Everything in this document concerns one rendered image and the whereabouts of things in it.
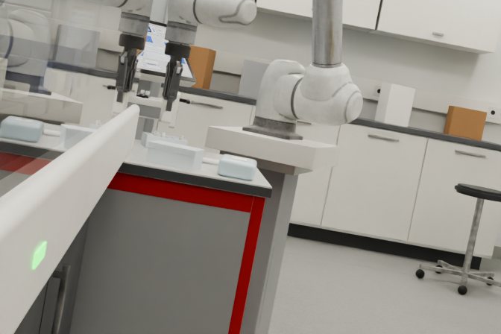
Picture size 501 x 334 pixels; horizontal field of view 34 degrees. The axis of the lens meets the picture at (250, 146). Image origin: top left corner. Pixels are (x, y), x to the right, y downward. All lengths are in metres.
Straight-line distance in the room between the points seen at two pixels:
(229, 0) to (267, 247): 0.98
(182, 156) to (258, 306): 1.01
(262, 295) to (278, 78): 0.77
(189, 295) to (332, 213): 3.69
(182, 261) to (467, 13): 4.45
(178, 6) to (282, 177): 0.77
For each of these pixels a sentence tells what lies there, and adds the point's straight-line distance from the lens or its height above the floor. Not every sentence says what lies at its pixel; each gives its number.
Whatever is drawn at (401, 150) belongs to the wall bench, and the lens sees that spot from 5.74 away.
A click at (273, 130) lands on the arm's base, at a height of 0.86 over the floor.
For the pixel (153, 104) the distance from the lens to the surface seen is 2.59.
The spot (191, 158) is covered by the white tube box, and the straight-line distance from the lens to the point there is 2.04.
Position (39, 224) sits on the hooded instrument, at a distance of 0.59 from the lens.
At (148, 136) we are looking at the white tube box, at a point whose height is 0.79.
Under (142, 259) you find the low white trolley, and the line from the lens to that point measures 2.06.
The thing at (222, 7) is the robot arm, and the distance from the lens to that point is 2.30.
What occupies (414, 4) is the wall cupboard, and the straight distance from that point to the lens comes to 6.11.
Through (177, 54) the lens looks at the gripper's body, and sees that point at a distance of 2.41.
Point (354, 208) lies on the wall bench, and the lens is 5.73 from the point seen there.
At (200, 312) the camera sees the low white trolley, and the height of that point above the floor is 0.42.
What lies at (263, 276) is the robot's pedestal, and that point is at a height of 0.34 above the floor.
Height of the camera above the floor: 1.00
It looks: 4 degrees down
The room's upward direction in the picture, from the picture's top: 11 degrees clockwise
